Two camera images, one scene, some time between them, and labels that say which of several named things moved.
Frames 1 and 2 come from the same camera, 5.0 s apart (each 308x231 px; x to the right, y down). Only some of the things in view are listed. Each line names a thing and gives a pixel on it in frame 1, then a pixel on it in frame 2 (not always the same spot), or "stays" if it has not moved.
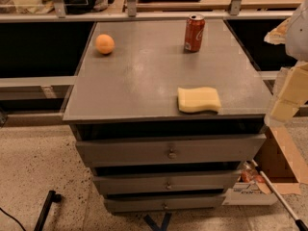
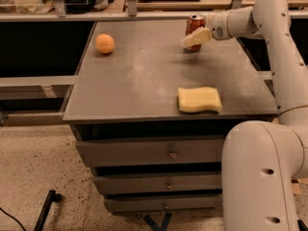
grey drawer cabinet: [165, 129] stays
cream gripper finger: [292, 90] to [217, 24]
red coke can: [194, 33] stays
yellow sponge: [197, 99] stays
